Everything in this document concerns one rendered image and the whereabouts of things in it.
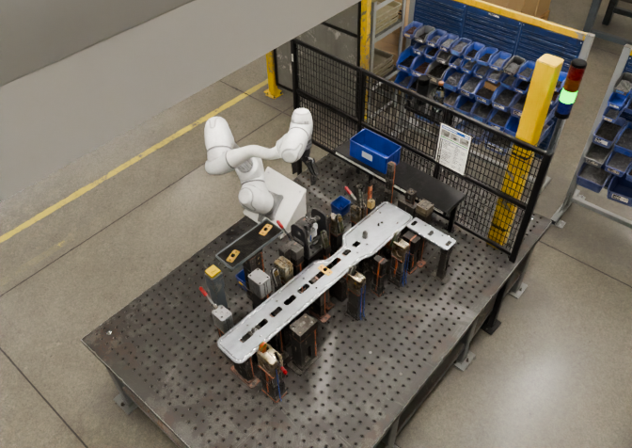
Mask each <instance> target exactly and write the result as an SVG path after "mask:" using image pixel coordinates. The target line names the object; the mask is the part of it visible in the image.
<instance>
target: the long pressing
mask: <svg viewBox="0 0 632 448"><path fill-rule="evenodd" d="M380 212H381V213H380ZM411 220H413V217H412V216H411V215H410V214H408V213H406V212H405V211H404V210H402V209H400V208H399V207H397V206H395V205H394V204H392V203H390V202H388V201H384V202H382V203H381V204H380V205H379V206H377V207H376V208H375V209H374V210H372V211H371V212H370V213H369V214H368V215H366V216H365V217H364V218H362V219H361V220H360V221H359V222H358V223H356V224H355V225H354V227H352V228H351V229H350V230H349V231H347V232H346V233H345V234H344V235H343V236H342V243H343V246H342V248H341V249H339V250H338V251H337V252H336V253H335V254H333V255H332V256H331V257H330V258H329V259H326V260H316V261H313V262H312V263H311V264H309V265H308V266H307V267H305V268H304V269H303V270H302V271H301V272H299V273H298V274H297V275H296V276H294V277H293V278H292V279H291V280H289V281H288V282H287V283H286V284H284V285H283V286H282V287H281V288H280V289H278V290H277V291H276V292H275V293H273V294H272V295H271V296H270V297H268V298H267V299H266V300H265V301H263V302H262V303H261V304H260V306H258V307H257V308H256V309H255V310H253V311H252V312H251V313H250V314H248V315H247V316H246V317H245V318H243V319H242V320H241V321H240V322H239V323H237V324H236V325H235V326H234V327H232V328H231V329H230V330H229V331H227V332H226V333H225V334H224V335H222V336H221V337H220V338H219V339H218V341H217V346H218V348H219V349H220V350H221V351H222V352H224V353H225V354H226V355H227V356H228V357H229V358H230V359H231V360H232V361H233V362H235V363H238V364H240V363H244V362H245V361H247V360H248V359H249V358H250V357H251V356H252V355H254V354H255V353H256V352H257V351H258V350H259V344H260V343H261V342H263V341H265V342H266V343H268V342H269V341H270V340H271V339H272V338H273V337H274V336H276V335H277V334H278V333H279V332H280V331H281V330H282V329H284V328H285V327H286V326H287V325H288V324H290V323H291V321H292V320H293V319H294V318H295V317H297V316H298V315H299V314H300V313H301V312H302V311H304V310H305V309H306V308H307V307H308V306H309V305H310V304H312V303H313V302H314V301H315V300H316V299H317V298H318V297H320V296H321V295H322V294H323V293H324V292H326V291H327V290H328V289H329V288H330V287H331V286H332V285H334V284H335V283H336V282H337V281H338V280H339V279H341V278H342V277H343V276H344V275H345V274H346V273H347V272H348V270H349V267H350V266H351V265H352V264H354V265H357V264H358V263H359V262H360V261H362V260H364V259H367V258H370V257H371V256H373V255H374V254H375V253H376V252H377V251H378V250H380V249H381V248H382V247H383V246H384V245H385V244H387V243H388V242H389V241H390V240H391V239H392V237H393V233H394V232H395V231H397V230H399V231H402V230H403V229H404V228H405V227H406V225H407V224H408V223H409V222H410V221H411ZM381 222H383V223H381ZM397 222H398V224H397ZM378 223H379V225H380V226H378ZM363 231H367V232H368V238H367V239H364V238H362V233H363ZM356 241H358V242H359V243H360V245H359V246H357V247H356V248H354V247H353V246H352V244H354V243H355V242H356ZM367 244H368V245H367ZM346 249H349V250H351V252H350V253H349V254H348V255H347V256H343V255H342V253H343V252H344V251H345V250H346ZM357 252H358V253H357ZM337 258H340V261H339V262H338V263H337V264H336V265H335V266H333V267H332V268H331V269H330V270H331V271H333V273H332V274H331V275H329V276H327V275H326V274H324V275H323V276H322V277H320V278H319V279H318V280H317V281H316V282H314V283H313V284H310V283H309V281H310V280H311V279H313V278H314V277H315V276H316V275H317V274H318V273H320V272H322V271H321V270H320V269H318V267H319V266H320V265H321V264H323V265H324V266H328V265H329V264H331V263H332V262H333V261H334V260H335V259H337ZM305 284H307V285H308V286H309V288H308V289H307V290H306V291H305V292H304V293H302V294H299V293H298V292H297V291H298V290H299V289H300V288H302V287H303V286H304V285H305ZM316 287H317V288H316ZM291 296H295V297H296V299H295V300H294V301H293V302H292V303H290V304H289V305H285V304H284V302H285V301H286V300H287V299H288V298H290V297H291ZM276 300H277V301H276ZM278 307H280V308H281V309H282V311H281V312H280V313H278V314H277V315H276V316H275V317H271V316H270V313H271V312H273V311H274V310H275V309H276V308H278ZM263 319H266V320H267V321H268V323H267V324H265V325H264V326H263V327H262V328H260V329H257V330H256V331H255V332H254V333H253V332H252V331H251V329H252V328H253V327H255V326H256V325H257V324H258V323H260V322H261V321H262V320H263ZM247 325H248V326H247ZM249 331H250V332H251V333H253V335H252V336H251V337H250V338H249V339H248V340H246V341H245V342H244V343H242V342H240V339H241V338H242V337H244V336H245V335H246V334H247V332H249Z"/></svg>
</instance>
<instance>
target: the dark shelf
mask: <svg viewBox="0 0 632 448"><path fill-rule="evenodd" d="M334 153H335V154H336V155H338V156H340V157H342V158H343V159H345V160H347V161H349V162H351V163H352V164H354V165H356V166H358V167H359V168H362V169H364V170H365V171H367V172H369V173H370V174H372V175H373V176H375V177H377V178H379V179H380V180H382V181H384V182H385V181H386V177H387V174H384V173H382V172H380V171H378V170H377V169H375V168H372V167H370V166H368V165H366V164H365V163H363V162H361V161H359V160H357V159H355V158H354V157H353V156H351V155H350V139H349V140H347V141H346V142H345V143H343V144H342V145H340V146H339V147H337V148H336V149H335V150H334ZM394 187H395V188H397V189H399V190H401V191H402V192H403V193H405V192H406V191H407V190H408V189H409V188H412V189H414V190H416V191H417V196H416V200H418V201H422V200H423V199H426V200H427V201H429V202H431V203H432V204H433V205H434V210H436V211H437V212H438V213H440V214H442V215H444V216H446V215H447V214H448V213H449V212H450V211H452V210H453V209H454V208H455V207H456V206H457V205H458V204H459V203H460V202H461V201H462V200H464V199H465V198H466V194H464V193H462V192H461V191H459V190H457V189H455V188H453V187H451V186H449V185H447V184H445V183H443V182H441V181H439V180H437V179H436V178H434V177H432V176H430V175H429V174H427V173H425V172H423V171H421V170H419V169H417V168H415V167H413V166H411V165H409V164H407V163H405V162H404V161H402V160H400V163H399V164H398V165H397V166H396V168H395V177H394Z"/></svg>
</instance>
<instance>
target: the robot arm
mask: <svg viewBox="0 0 632 448"><path fill-rule="evenodd" d="M312 130H313V123H312V116H311V114H310V112H309V110H307V109H306V108H297V109H295V110H294V111H293V113H292V121H291V124H290V129H289V132H288V134H285V135H284V136H283V137H282V138H281V139H280V140H278V141H277V142H276V146H275V147H274V148H272V149H267V148H264V147H261V146H257V145H250V146H245V147H242V148H240V147H239V146H238V145H237V144H236V143H235V142H234V137H233V135H232V133H231V130H230V128H229V125H228V123H227V122H226V121H225V119H223V118H221V117H212V118H210V119H208V120H207V122H206V124H205V128H204V138H205V145H206V149H207V159H208V160H207V161H206V163H205V169H206V171H207V172H208V173H209V174H211V175H223V174H226V173H229V172H231V171H233V170H234V169H235V171H236V173H237V175H238V177H239V179H240V181H241V186H242V188H241V190H240V192H239V196H238V199H239V202H240V203H241V205H242V206H243V207H244V208H245V209H246V210H248V211H250V212H253V213H256V214H259V217H258V221H259V222H262V221H263V219H264V218H265V217H267V218H269V219H270V220H271V221H274V220H275V216H276V213H277V209H278V207H279V204H280V203H281V201H282V200H283V196H282V195H278V194H276V193H274V192H272V191H269V190H268V189H267V187H266V184H265V177H264V169H263V164H262V161H261V158H262V159H266V160H275V159H278V158H282V159H283V160H284V161H285V162H287V163H292V174H294V173H296V172H297V162H296V161H297V160H299V159H300V161H302V162H304V163H305V165H307V167H308V169H309V171H310V173H311V175H310V182H311V185H314V184H316V177H317V176H318V175H320V173H319V171H318V169H317V167H316V164H315V160H314V158H310V156H309V154H310V147H311V135H312ZM307 161H308V162H307Z"/></svg>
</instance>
